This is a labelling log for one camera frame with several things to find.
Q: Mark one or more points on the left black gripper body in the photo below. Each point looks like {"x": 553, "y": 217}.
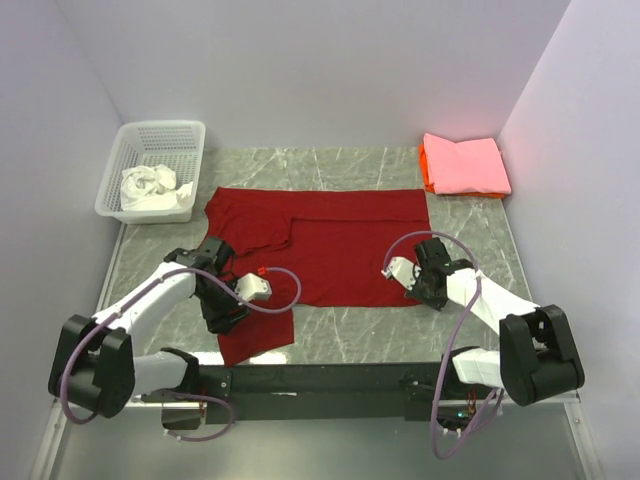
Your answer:
{"x": 217, "y": 302}

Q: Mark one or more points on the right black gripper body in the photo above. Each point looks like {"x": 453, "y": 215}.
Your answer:
{"x": 422, "y": 293}

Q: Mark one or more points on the red t shirt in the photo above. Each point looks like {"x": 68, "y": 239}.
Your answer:
{"x": 324, "y": 249}

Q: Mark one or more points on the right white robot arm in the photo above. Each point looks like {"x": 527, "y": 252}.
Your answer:
{"x": 537, "y": 357}

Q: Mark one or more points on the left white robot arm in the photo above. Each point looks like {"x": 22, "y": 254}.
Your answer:
{"x": 94, "y": 365}

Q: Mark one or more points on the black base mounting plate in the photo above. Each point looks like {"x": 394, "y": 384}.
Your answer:
{"x": 301, "y": 392}

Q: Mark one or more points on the pink folded t shirt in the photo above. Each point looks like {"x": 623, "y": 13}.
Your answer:
{"x": 466, "y": 166}

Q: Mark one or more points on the orange folded t shirt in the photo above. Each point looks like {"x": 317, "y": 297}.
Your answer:
{"x": 429, "y": 186}

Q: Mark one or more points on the white crumpled t shirt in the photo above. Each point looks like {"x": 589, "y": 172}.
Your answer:
{"x": 155, "y": 188}

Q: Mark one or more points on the white plastic basket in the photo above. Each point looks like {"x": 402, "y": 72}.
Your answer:
{"x": 178, "y": 144}

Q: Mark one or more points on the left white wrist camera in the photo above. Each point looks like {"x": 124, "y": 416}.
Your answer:
{"x": 252, "y": 287}

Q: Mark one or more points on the aluminium frame rail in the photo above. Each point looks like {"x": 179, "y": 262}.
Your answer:
{"x": 326, "y": 422}

